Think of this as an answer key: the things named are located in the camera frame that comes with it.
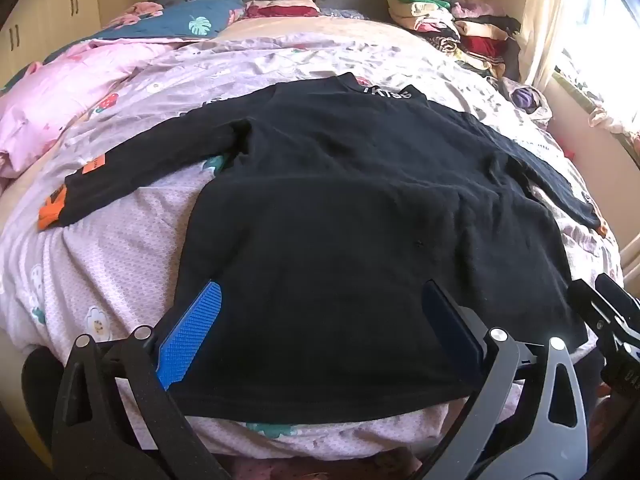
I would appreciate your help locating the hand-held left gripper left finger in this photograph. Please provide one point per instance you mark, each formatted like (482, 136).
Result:
(192, 330)

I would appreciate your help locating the red cloth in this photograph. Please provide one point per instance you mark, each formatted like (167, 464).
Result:
(280, 10)

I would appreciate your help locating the window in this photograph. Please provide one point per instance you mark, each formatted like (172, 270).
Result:
(605, 40)

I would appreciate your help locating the black long-sleeve shirt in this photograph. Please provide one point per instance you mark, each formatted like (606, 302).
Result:
(325, 210)

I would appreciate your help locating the pink flower-print bed sheet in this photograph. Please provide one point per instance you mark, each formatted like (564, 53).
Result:
(125, 260)

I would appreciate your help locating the blue leaf-print quilt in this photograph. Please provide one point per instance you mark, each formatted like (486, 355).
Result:
(175, 20)

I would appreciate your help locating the purple cloth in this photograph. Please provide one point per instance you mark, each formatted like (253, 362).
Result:
(525, 97)

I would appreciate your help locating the cream wardrobe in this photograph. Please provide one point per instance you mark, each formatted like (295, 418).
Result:
(45, 15)

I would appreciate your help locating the cream curtain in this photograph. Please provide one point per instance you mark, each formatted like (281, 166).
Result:
(550, 10)

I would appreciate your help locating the pink quilt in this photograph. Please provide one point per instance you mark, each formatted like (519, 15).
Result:
(45, 105)

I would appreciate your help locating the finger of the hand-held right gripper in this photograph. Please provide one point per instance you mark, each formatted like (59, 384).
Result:
(597, 305)

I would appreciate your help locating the pile of folded clothes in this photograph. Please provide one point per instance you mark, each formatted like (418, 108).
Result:
(465, 35)

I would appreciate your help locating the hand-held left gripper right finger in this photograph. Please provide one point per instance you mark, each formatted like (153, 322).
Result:
(447, 325)

